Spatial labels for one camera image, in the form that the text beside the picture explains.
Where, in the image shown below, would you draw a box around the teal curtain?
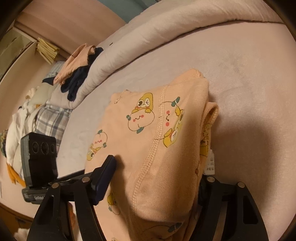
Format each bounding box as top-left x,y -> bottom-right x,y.
99,0 -> 159,16

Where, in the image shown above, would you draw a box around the peach folded clothes pile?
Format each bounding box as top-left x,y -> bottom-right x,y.
53,44 -> 95,85

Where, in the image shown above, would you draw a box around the white crumpled clothes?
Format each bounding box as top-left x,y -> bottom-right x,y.
4,86 -> 50,176

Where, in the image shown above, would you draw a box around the plaid pillow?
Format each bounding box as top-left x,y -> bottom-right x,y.
35,103 -> 72,152

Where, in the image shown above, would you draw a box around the straw yellow fringed item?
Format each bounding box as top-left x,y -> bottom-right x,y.
36,38 -> 60,65

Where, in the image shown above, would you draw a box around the dark navy folded clothes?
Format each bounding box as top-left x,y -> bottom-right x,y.
42,47 -> 103,101

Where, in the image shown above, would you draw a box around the pink curtain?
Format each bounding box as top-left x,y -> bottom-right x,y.
15,0 -> 125,58

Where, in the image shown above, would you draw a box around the peach duck print garment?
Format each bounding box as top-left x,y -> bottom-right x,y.
86,69 -> 218,240

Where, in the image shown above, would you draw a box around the pale pink bed sheet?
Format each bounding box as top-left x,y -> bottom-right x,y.
57,22 -> 295,240

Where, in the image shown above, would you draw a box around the orange cloth item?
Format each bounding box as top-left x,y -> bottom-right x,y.
6,164 -> 26,187

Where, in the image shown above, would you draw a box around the blue striped folded cloth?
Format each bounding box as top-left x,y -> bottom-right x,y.
45,61 -> 65,79

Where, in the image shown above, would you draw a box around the pale pink folded duvet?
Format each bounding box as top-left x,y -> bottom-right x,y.
49,0 -> 282,109

